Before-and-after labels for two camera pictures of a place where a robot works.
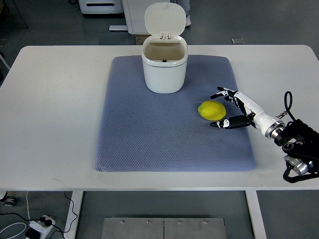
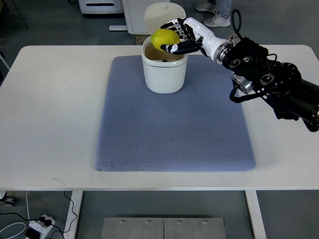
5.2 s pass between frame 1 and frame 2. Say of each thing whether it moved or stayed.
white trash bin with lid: stayed
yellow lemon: moved
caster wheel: stayed
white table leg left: stayed
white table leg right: stayed
